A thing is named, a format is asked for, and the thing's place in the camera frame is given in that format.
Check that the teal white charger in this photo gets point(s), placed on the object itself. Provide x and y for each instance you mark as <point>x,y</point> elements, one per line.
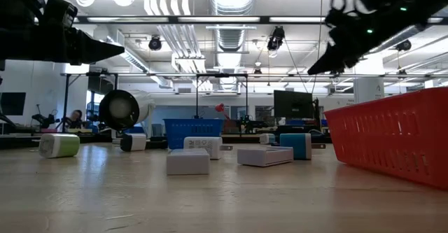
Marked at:
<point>294,145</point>

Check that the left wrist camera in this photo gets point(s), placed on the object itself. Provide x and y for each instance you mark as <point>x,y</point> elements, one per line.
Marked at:
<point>61,10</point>

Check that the background black robot arm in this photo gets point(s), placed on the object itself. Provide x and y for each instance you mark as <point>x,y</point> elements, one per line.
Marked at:
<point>43,119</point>

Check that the black background station frame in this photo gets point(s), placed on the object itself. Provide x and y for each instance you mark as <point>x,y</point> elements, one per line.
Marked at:
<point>196,96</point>

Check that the blue plastic basket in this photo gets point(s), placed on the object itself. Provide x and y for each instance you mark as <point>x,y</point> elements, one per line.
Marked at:
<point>190,131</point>

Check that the white cube charger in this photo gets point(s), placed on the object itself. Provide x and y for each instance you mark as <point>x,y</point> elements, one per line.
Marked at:
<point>203,143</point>

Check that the white cylindrical projector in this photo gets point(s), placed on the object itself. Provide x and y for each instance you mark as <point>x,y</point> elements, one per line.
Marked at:
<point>140,107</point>

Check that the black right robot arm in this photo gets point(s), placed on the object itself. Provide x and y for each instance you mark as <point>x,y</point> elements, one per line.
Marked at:
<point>420,12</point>

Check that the black wall screen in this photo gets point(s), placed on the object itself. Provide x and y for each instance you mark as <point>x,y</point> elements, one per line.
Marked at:
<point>12,103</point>

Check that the black framed light bar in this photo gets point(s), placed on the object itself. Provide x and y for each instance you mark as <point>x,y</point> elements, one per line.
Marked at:
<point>264,19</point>

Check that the black monitor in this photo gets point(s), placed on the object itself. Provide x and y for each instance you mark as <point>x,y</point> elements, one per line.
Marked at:
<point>293,104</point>

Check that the red desk lamp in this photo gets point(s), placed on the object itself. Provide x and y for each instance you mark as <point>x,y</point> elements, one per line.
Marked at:
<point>220,107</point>

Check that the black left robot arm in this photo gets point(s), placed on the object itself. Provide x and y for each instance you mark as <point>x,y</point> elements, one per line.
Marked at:
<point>17,37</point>

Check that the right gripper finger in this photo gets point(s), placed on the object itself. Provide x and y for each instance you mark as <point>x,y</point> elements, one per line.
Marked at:
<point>330,56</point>
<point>337,68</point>

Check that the white black charger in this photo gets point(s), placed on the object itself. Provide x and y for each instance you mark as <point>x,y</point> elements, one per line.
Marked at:
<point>138,142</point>

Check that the white adapter box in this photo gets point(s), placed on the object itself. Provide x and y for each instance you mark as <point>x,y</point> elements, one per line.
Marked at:
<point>188,163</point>

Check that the black ceiling camera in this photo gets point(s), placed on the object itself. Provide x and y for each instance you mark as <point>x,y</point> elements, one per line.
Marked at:
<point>276,38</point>

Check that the person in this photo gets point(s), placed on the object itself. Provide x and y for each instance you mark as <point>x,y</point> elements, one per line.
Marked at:
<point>75,117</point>

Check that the white digital thermometer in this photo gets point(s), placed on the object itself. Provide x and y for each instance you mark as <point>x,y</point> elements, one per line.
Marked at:
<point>265,157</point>

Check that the green white charger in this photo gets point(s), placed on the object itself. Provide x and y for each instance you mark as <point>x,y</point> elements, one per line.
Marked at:
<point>63,145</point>

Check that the blue white charger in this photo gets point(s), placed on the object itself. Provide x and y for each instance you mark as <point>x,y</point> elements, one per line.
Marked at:
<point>267,139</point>

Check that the red plastic basket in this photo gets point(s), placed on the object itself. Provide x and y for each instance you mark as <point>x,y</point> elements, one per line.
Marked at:
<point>385,138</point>

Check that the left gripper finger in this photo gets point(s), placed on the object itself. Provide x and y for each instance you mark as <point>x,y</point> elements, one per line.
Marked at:
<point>91,59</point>
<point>89,47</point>

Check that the silver ventilation duct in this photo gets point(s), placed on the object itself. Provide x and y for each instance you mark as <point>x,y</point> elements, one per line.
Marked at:
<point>231,37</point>

